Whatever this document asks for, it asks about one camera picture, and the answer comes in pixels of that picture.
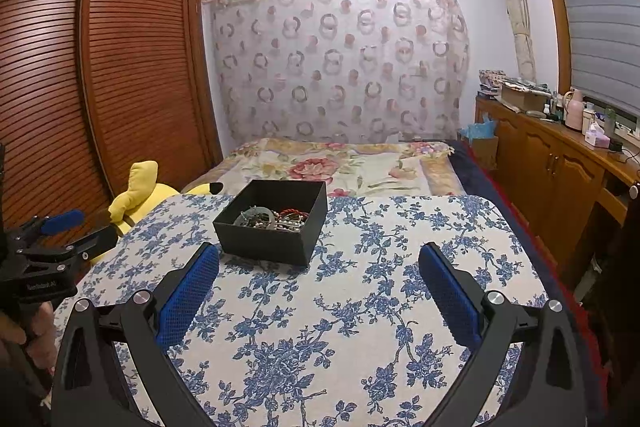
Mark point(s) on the black square box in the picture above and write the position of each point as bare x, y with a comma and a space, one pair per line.
265, 244

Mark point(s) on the wooden slatted wardrobe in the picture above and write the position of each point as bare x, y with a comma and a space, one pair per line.
100, 82

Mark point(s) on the blue tissue paper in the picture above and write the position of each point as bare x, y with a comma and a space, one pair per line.
477, 129

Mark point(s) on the floral bed blanket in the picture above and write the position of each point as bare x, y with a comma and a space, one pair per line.
320, 167

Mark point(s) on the person's left hand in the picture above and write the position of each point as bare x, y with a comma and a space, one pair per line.
45, 337

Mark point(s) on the open cardboard box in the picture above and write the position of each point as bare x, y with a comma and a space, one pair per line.
522, 99

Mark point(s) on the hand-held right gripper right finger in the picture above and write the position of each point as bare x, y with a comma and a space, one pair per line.
450, 297

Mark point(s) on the pile of printed papers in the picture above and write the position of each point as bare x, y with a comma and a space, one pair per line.
490, 82

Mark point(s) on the green bottle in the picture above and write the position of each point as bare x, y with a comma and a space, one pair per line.
610, 122

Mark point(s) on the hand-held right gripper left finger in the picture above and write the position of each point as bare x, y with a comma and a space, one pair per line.
190, 297

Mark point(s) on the pale jade bangle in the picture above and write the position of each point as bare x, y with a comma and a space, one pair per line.
245, 213

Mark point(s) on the yellow plush toy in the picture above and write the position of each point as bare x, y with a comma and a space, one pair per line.
135, 192

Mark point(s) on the dark blue bed sheet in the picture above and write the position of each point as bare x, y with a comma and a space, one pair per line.
495, 207

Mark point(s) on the blue floral tablecloth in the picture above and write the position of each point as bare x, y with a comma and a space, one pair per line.
310, 307

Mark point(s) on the beige tied side curtain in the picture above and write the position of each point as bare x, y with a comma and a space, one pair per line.
515, 7

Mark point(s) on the grey window blind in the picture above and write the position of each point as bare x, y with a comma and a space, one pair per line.
595, 7

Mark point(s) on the wooden side cabinet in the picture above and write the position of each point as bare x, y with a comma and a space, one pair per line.
540, 167

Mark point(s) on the circle patterned curtain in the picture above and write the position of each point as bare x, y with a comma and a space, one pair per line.
340, 62

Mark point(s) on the pink tissue box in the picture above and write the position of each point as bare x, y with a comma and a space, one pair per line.
596, 138

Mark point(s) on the pink thermos jug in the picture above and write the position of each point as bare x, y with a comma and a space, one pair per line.
574, 112

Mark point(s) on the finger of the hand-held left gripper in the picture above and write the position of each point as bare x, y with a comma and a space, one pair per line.
95, 243
62, 222

